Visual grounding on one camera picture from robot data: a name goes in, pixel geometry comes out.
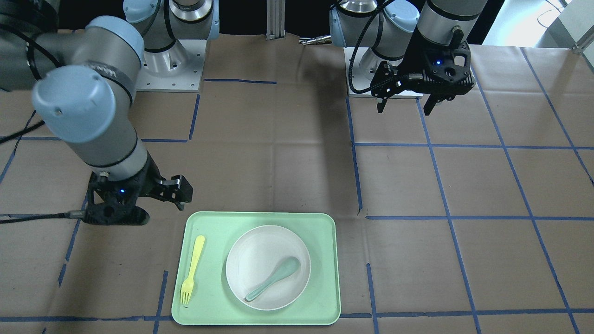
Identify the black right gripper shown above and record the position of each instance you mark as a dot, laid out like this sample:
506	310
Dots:
145	180

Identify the beige round plate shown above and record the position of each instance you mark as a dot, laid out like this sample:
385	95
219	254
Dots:
255	255

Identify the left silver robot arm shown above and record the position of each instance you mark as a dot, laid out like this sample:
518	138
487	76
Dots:
397	47

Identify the mint green tray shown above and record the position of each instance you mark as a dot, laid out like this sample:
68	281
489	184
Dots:
212	301

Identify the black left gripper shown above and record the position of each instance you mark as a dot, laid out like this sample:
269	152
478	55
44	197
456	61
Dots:
414	63

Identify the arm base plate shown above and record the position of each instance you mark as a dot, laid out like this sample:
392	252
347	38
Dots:
178	69
365	64

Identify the teal plastic spoon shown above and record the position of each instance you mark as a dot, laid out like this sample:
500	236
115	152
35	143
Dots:
285	269

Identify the aluminium frame post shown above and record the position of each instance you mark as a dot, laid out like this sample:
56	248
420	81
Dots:
275	19

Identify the yellow plastic fork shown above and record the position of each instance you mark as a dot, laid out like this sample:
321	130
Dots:
188	283

